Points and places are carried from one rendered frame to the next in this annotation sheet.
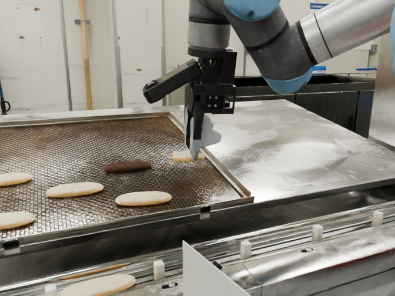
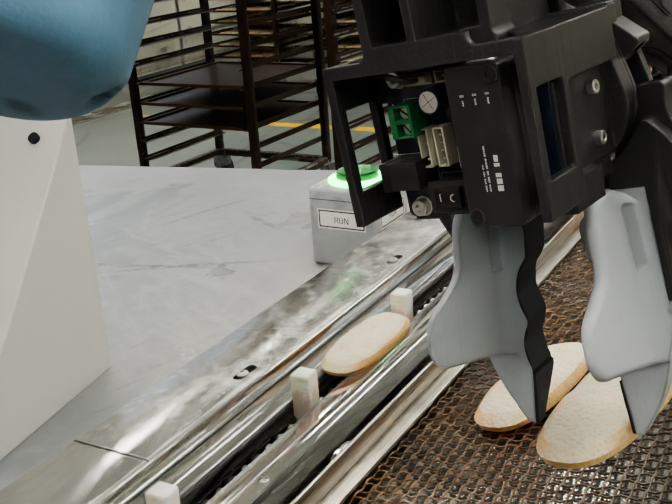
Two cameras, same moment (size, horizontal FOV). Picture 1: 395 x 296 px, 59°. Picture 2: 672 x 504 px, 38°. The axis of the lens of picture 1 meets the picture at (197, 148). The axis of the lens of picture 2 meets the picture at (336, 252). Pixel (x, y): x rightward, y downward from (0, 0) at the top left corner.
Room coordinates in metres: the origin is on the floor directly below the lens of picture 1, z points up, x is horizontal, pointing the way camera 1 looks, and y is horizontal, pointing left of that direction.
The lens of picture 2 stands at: (0.89, -0.25, 1.14)
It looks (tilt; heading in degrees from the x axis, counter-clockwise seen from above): 20 degrees down; 143
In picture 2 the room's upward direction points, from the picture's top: 4 degrees counter-clockwise
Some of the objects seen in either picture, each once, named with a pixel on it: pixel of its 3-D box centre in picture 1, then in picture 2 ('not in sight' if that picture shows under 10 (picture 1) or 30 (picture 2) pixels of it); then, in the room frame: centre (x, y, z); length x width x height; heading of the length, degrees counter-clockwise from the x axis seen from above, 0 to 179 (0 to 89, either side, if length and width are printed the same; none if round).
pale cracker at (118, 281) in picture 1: (97, 286); (367, 339); (0.40, 0.13, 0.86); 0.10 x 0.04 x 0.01; 113
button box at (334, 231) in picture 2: not in sight; (363, 234); (0.19, 0.30, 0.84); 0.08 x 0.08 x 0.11; 23
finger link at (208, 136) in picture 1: (206, 138); (479, 321); (0.65, -0.02, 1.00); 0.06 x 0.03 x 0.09; 104
